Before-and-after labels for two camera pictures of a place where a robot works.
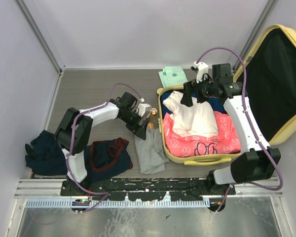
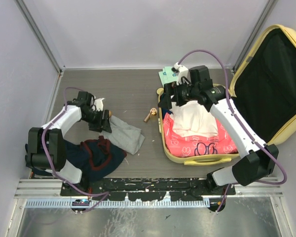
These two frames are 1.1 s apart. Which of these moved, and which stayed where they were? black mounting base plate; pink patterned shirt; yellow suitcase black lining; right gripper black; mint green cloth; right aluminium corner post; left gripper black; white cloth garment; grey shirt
Moved: grey shirt; left gripper black; right gripper black
Stayed: right aluminium corner post; mint green cloth; black mounting base plate; yellow suitcase black lining; pink patterned shirt; white cloth garment
